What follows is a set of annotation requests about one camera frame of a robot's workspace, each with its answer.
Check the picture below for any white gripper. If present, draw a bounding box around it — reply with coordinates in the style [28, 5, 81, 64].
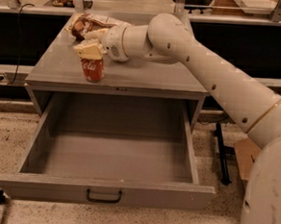
[73, 25, 129, 62]

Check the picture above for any black power cable left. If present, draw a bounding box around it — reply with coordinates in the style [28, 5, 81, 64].
[8, 2, 36, 87]

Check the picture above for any black stand leg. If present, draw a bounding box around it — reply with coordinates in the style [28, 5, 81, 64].
[216, 123, 231, 186]

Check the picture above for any open grey top drawer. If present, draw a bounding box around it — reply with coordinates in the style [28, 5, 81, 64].
[0, 92, 215, 210]

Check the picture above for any red coke can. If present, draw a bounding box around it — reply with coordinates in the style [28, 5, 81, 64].
[80, 59, 105, 82]

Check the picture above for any brown chip bag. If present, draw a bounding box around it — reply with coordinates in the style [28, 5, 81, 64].
[65, 13, 129, 40]

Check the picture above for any black drawer handle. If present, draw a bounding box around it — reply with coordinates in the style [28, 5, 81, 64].
[86, 188, 122, 205]

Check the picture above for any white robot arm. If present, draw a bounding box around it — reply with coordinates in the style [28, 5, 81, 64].
[74, 13, 281, 224]

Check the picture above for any cardboard box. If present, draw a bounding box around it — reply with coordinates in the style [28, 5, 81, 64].
[234, 138, 261, 183]

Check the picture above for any grey cabinet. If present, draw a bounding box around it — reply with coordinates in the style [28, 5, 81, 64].
[21, 3, 217, 135]

